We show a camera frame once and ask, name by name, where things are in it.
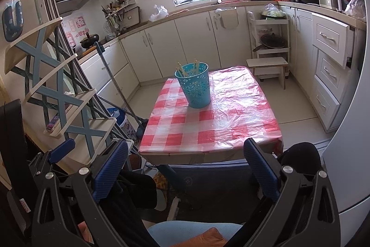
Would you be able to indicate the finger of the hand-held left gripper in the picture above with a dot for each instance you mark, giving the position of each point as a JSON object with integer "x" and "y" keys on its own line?
{"x": 62, "y": 150}

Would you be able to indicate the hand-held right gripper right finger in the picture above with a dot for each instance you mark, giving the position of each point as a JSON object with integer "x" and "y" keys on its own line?
{"x": 261, "y": 169}

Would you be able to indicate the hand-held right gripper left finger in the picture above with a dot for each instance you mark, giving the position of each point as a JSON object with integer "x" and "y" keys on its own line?
{"x": 111, "y": 169}

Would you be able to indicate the teal perforated plastic basket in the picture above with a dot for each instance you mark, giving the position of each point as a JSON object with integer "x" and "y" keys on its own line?
{"x": 196, "y": 90}

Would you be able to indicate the bunch of wooden chopsticks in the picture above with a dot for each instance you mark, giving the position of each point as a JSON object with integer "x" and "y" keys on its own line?
{"x": 197, "y": 65}

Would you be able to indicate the blue cream folding shelf rack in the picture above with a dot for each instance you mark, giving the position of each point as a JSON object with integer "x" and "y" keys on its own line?
{"x": 95, "y": 131}

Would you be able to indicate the floral patterned bin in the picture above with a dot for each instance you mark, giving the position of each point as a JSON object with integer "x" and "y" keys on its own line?
{"x": 128, "y": 128}

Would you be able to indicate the patterned cloth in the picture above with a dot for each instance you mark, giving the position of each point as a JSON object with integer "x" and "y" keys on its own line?
{"x": 160, "y": 180}

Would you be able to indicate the blue white plastic bag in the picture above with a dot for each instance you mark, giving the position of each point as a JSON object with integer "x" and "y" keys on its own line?
{"x": 115, "y": 113}

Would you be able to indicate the red white checked tablecloth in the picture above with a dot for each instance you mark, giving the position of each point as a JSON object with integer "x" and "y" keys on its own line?
{"x": 231, "y": 119}

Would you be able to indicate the white plastic strip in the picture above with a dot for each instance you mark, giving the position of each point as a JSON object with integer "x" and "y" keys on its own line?
{"x": 173, "y": 208}

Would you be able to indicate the orange brown cloth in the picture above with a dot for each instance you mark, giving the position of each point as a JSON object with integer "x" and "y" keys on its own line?
{"x": 211, "y": 237}

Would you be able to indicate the light blue cloth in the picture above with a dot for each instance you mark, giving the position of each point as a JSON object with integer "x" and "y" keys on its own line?
{"x": 173, "y": 231}

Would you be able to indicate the white step stool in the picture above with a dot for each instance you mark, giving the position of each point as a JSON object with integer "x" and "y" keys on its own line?
{"x": 267, "y": 61}

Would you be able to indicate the black wok with lid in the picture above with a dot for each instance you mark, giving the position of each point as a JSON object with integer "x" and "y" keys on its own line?
{"x": 90, "y": 43}

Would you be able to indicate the white drawer cabinet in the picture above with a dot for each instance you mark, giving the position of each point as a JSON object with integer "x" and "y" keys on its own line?
{"x": 328, "y": 70}

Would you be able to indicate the dark wok in cart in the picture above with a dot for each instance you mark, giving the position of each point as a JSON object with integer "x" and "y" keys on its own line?
{"x": 271, "y": 43}

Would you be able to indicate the dark blue u-shaped holder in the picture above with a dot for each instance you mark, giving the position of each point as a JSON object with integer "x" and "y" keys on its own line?
{"x": 7, "y": 21}

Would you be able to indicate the cream lower kitchen cabinets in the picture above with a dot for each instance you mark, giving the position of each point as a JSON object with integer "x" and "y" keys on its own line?
{"x": 188, "y": 41}

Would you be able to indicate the white trolley cart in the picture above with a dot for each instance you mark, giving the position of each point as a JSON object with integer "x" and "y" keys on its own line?
{"x": 271, "y": 22}

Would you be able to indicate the beige cutting board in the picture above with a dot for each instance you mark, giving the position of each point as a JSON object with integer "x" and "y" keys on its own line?
{"x": 132, "y": 17}

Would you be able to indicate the white hanging door bin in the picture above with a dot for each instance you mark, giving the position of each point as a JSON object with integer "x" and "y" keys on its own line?
{"x": 229, "y": 20}

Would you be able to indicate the bag of green vegetables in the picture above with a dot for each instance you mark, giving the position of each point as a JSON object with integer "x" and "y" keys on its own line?
{"x": 273, "y": 12}

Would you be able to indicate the clear plastic bag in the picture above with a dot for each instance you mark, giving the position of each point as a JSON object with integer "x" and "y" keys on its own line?
{"x": 355, "y": 6}

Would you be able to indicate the wall utensil rack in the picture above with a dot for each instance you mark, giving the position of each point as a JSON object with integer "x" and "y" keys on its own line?
{"x": 111, "y": 18}

